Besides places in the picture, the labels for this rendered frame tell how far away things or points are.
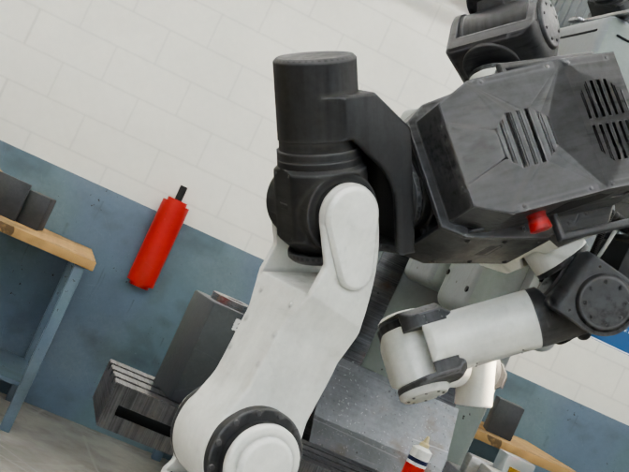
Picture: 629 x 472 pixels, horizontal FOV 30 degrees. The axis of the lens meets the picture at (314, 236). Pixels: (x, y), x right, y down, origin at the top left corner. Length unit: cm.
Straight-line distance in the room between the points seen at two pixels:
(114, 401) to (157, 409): 7
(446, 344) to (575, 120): 37
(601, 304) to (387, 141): 39
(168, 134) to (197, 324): 427
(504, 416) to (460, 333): 449
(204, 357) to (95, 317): 429
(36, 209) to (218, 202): 107
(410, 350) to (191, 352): 46
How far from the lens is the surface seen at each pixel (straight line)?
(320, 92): 154
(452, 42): 185
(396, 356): 177
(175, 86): 633
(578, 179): 163
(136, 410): 203
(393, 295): 258
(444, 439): 263
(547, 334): 176
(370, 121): 157
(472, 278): 217
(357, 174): 158
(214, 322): 206
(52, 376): 639
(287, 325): 157
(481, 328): 173
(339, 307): 158
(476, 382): 200
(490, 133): 161
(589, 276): 172
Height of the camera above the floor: 128
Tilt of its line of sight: 1 degrees up
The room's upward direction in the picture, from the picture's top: 25 degrees clockwise
